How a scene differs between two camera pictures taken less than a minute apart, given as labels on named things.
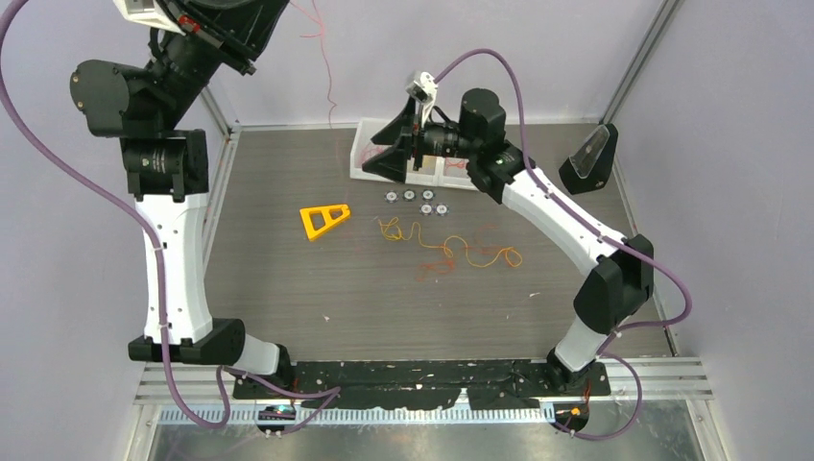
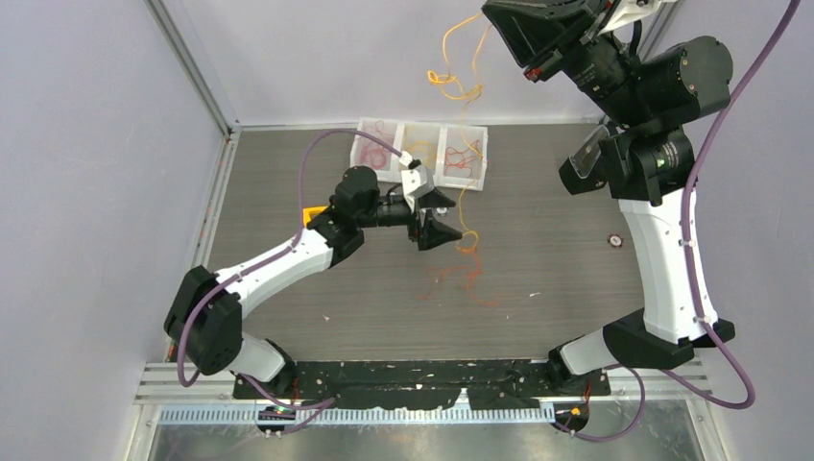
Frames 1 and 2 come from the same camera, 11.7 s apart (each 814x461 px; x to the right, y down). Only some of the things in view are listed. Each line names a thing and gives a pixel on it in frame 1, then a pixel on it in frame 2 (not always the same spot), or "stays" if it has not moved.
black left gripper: x=234 y=30 to x=433 y=231
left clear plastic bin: x=363 y=149 stays
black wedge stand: x=588 y=166 stays
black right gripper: x=410 y=134 to x=533 y=30
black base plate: x=428 y=383 stays
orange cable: x=458 y=162 stays
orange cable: x=448 y=265 to x=472 y=272
